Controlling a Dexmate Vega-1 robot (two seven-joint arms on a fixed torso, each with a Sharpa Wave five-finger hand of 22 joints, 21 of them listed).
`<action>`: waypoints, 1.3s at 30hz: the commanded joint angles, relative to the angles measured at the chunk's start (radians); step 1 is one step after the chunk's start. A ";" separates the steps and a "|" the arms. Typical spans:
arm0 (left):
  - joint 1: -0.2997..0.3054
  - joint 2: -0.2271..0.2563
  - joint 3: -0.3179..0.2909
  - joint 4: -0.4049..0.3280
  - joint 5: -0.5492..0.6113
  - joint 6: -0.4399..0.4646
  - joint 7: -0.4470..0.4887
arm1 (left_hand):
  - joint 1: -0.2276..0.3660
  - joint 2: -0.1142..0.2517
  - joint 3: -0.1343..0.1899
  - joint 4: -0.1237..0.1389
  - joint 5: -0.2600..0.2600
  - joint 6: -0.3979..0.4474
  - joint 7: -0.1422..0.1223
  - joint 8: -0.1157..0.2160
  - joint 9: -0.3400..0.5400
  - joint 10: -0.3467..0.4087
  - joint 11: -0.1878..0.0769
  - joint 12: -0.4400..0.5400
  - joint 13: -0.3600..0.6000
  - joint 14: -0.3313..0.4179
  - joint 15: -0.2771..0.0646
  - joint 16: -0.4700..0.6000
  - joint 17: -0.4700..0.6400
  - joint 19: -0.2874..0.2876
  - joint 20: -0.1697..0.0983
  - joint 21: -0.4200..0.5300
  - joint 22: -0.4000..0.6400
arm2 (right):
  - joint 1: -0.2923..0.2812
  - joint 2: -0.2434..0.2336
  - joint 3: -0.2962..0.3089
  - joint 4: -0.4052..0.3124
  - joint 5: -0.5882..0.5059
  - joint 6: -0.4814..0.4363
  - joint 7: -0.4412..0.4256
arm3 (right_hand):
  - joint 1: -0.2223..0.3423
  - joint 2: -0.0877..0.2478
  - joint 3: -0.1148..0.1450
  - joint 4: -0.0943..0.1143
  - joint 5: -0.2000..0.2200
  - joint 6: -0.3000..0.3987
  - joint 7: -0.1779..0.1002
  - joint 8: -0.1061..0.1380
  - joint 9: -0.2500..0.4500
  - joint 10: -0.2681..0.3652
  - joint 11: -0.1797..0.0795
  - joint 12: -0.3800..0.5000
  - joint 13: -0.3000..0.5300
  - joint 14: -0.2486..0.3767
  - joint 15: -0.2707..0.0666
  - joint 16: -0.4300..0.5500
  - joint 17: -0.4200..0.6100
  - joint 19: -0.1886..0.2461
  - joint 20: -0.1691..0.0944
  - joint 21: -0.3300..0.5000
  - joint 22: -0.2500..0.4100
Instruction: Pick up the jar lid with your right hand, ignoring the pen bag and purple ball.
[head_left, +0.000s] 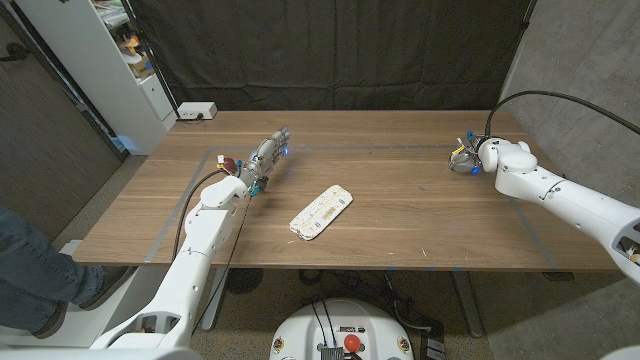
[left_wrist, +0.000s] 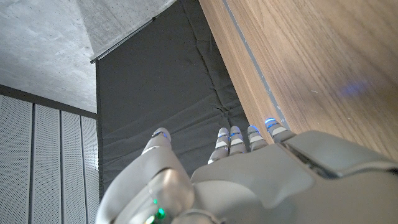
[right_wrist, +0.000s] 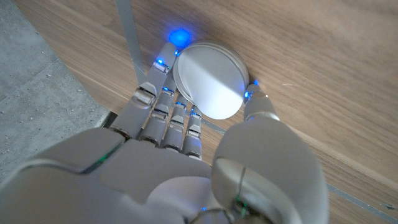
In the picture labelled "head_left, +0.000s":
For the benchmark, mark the grey table leg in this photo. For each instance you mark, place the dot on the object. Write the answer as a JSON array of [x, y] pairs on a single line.
[[467, 305], [216, 300]]

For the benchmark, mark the white patterned pen bag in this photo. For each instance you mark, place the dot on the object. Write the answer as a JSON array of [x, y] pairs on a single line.
[[322, 212]]

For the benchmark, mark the white power strip box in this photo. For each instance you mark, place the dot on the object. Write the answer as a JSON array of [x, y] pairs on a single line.
[[197, 110]]

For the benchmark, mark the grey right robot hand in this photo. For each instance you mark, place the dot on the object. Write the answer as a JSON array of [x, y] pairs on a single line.
[[467, 155]]

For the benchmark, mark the cardboard box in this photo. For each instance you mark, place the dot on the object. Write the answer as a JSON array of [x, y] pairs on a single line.
[[141, 66]]

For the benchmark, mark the black fabric curtain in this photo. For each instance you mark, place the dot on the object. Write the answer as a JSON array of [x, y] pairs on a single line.
[[330, 55]]

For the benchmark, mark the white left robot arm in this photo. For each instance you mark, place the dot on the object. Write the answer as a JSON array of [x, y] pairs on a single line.
[[200, 250]]

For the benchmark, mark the black stand pole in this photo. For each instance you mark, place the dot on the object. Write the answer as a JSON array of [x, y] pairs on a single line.
[[150, 55]]

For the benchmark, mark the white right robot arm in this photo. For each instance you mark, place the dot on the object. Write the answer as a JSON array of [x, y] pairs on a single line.
[[575, 200]]

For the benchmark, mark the white shelf cabinet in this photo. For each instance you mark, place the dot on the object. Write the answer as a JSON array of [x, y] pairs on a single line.
[[95, 70]]

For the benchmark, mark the white floor platform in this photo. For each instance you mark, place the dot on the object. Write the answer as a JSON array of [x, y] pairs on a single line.
[[110, 325]]

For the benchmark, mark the person's leg in jeans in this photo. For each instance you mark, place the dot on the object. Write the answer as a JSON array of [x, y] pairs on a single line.
[[35, 270]]

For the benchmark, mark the black round floor object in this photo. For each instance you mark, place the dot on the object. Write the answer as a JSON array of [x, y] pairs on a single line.
[[244, 280]]

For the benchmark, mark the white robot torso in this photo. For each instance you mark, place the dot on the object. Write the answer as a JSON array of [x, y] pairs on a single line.
[[300, 335]]

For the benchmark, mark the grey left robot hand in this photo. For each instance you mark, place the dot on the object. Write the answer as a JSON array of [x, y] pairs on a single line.
[[264, 157]]

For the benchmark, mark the orange toy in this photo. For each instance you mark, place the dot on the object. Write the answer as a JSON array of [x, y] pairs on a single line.
[[130, 45]]

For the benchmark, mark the red emergency stop button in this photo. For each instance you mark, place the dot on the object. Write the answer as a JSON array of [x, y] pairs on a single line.
[[352, 342]]

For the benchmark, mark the grey round jar lid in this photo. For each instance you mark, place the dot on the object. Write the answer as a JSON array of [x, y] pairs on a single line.
[[457, 167]]

